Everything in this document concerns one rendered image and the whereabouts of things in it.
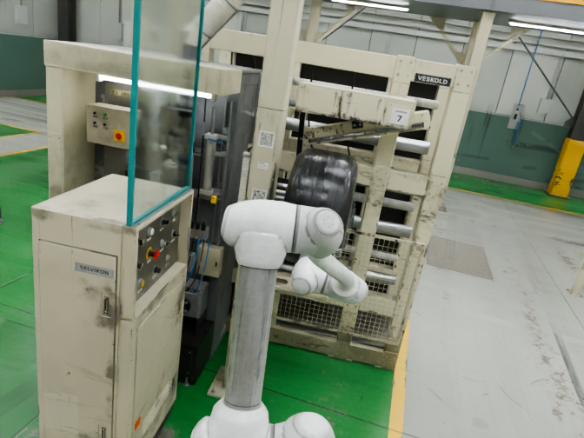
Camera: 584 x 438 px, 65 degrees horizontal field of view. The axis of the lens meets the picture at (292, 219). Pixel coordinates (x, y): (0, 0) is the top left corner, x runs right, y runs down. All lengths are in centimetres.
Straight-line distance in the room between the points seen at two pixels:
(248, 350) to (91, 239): 78
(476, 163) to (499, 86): 170
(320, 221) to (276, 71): 118
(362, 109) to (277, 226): 137
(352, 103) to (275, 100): 43
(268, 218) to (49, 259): 97
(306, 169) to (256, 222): 99
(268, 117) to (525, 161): 953
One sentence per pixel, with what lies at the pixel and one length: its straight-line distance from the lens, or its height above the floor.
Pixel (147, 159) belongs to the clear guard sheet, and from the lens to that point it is 170.
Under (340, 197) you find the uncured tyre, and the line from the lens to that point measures 208.
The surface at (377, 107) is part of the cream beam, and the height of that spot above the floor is 173.
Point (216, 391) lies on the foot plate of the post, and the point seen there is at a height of 1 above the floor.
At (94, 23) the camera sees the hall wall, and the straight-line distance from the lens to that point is 1401.
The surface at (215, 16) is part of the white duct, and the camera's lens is 259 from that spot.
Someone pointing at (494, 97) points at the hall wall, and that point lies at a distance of 1121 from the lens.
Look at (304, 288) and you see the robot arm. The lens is 170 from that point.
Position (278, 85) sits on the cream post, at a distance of 221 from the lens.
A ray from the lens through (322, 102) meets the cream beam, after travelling 245.
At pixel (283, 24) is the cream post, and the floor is 203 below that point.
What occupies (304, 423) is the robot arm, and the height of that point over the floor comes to 100.
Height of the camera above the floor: 190
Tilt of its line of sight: 19 degrees down
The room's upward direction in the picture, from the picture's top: 9 degrees clockwise
